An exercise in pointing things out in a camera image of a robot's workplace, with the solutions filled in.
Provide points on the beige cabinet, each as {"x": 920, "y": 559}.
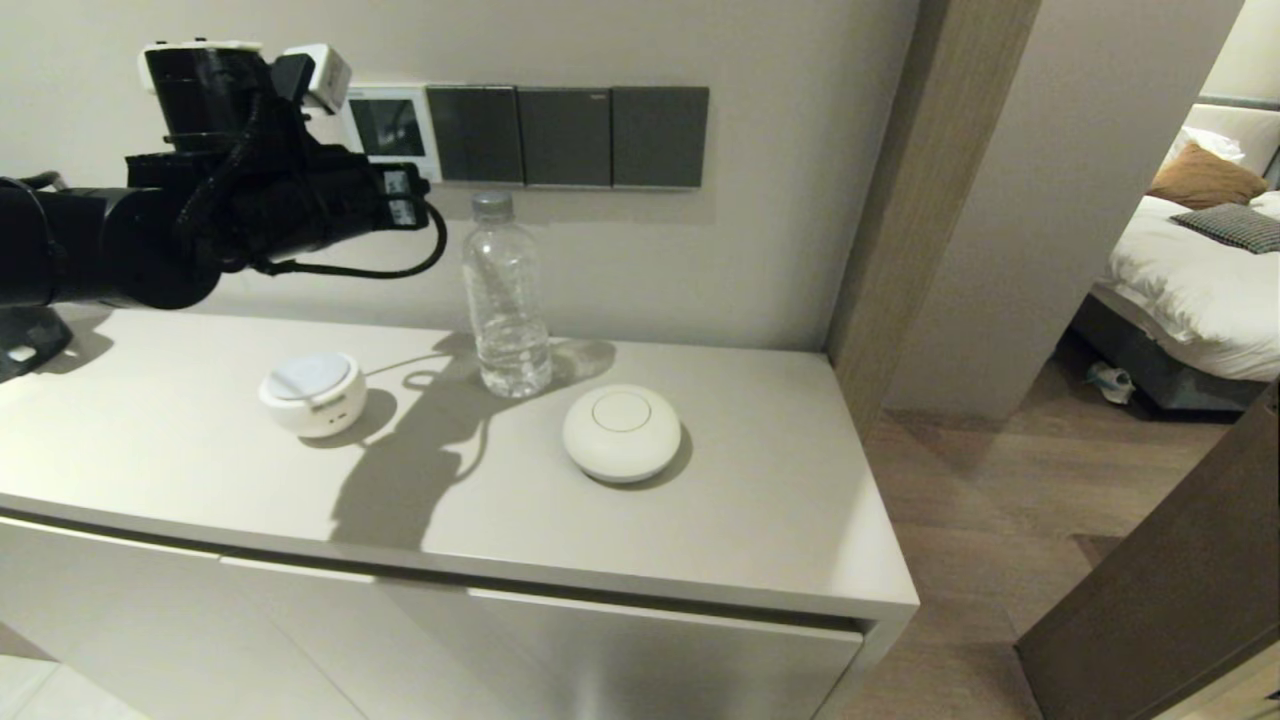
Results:
{"x": 600, "y": 585}

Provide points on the bed with white duvet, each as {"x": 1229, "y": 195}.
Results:
{"x": 1190, "y": 290}

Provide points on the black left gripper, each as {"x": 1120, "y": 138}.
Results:
{"x": 300, "y": 200}

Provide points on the beige cabinet door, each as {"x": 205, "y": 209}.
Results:
{"x": 600, "y": 665}
{"x": 130, "y": 630}

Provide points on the white wall thermostat panel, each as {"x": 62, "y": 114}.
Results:
{"x": 390, "y": 125}

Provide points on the black white checked cushion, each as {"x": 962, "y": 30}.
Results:
{"x": 1235, "y": 228}

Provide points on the wooden door frame post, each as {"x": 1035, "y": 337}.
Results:
{"x": 932, "y": 200}

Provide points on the white round device bluish lid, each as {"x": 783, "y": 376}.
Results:
{"x": 312, "y": 395}

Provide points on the dark grey single switch panel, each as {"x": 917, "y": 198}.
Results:
{"x": 563, "y": 137}
{"x": 660, "y": 137}

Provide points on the beige padded headboard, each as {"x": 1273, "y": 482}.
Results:
{"x": 1250, "y": 128}

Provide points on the dark bed base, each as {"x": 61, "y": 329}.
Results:
{"x": 1150, "y": 365}

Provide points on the brown pillow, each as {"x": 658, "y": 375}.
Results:
{"x": 1205, "y": 180}

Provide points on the dark brown wooden door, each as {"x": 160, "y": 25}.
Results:
{"x": 1180, "y": 600}

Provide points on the black stand device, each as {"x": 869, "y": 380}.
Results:
{"x": 25, "y": 345}

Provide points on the white shoe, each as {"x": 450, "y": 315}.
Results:
{"x": 1112, "y": 383}

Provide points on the dark grey triple switch panel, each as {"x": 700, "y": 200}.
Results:
{"x": 475, "y": 135}

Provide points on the clear plastic water bottle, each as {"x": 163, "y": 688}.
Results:
{"x": 508, "y": 300}

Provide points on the white round dome device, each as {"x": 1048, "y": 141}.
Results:
{"x": 620, "y": 435}

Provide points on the white pillow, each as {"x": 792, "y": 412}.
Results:
{"x": 1205, "y": 146}

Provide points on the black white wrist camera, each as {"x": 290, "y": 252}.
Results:
{"x": 205, "y": 95}

